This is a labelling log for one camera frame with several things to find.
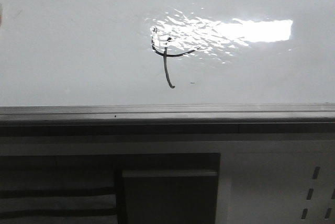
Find grey aluminium whiteboard tray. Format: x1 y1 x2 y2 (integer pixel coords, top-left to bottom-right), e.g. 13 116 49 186
1 103 334 137

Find white perforated metal panel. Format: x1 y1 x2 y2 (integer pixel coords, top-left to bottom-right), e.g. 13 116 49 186
1 133 334 223

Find grey square box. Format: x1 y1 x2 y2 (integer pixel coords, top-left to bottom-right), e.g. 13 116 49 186
122 170 218 223

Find dark rectangular wall panel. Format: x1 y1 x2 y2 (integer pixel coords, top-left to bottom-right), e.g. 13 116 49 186
1 153 219 223

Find white whiteboard surface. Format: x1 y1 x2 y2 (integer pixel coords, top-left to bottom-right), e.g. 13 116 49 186
1 0 334 106

